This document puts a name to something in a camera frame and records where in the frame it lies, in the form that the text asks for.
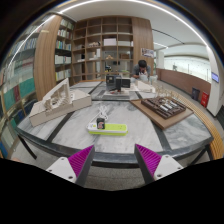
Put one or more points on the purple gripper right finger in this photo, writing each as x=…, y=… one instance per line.
x=153, y=165

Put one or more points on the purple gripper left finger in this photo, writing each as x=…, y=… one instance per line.
x=74, y=168

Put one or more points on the black charger plug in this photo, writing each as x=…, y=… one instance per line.
x=100, y=123

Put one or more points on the brown wooden model board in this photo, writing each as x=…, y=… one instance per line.
x=157, y=119

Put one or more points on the white green power strip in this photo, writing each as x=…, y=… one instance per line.
x=110, y=129

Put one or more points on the white architectural model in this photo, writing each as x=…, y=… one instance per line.
x=58, y=101

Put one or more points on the small white model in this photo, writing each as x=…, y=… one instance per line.
x=144, y=86

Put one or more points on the dark bin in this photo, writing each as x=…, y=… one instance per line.
x=195, y=94

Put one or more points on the red bin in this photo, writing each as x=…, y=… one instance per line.
x=204, y=99

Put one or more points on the seated person dark shirt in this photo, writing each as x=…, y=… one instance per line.
x=141, y=71

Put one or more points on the wooden bookshelf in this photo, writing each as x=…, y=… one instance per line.
x=93, y=48

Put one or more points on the wall screen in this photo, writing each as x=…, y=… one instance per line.
x=215, y=77

